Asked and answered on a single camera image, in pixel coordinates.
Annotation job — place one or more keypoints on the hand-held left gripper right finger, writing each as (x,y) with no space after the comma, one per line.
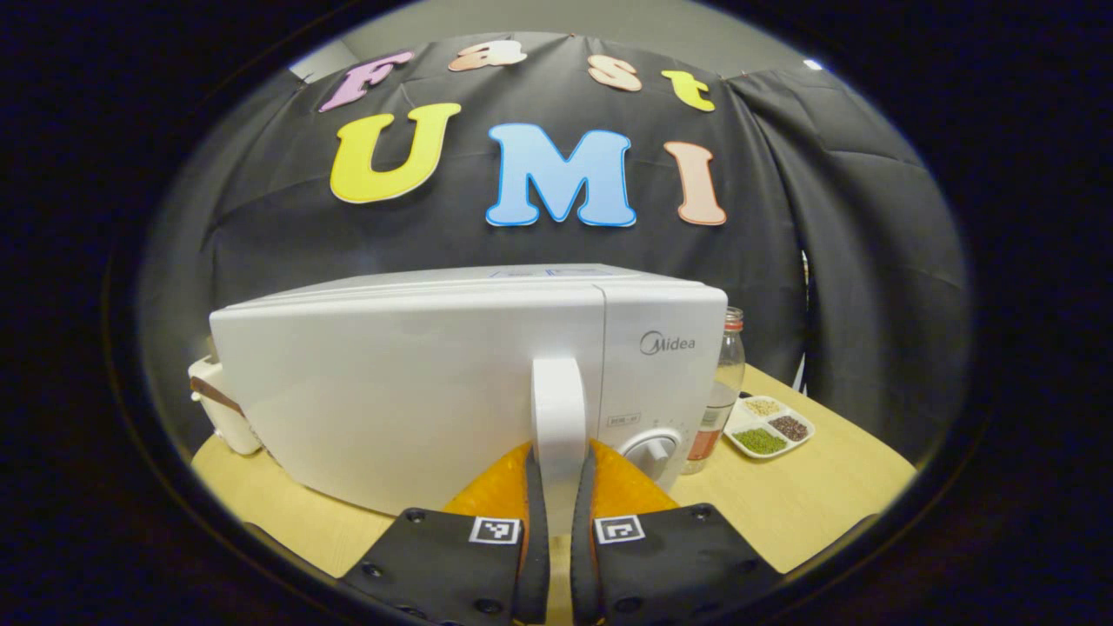
(584,539)

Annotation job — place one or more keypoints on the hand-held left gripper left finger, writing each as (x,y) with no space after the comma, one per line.
(535,539)

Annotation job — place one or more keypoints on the white microwave oven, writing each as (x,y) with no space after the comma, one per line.
(400,391)

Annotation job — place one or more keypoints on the clear glass bottle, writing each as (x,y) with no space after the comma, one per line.
(722,400)

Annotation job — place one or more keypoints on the white divided grain dish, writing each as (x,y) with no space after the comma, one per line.
(769,428)

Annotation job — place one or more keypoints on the white toaster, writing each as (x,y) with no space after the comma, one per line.
(222,409)

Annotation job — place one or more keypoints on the black backdrop cloth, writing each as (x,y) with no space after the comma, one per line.
(783,217)

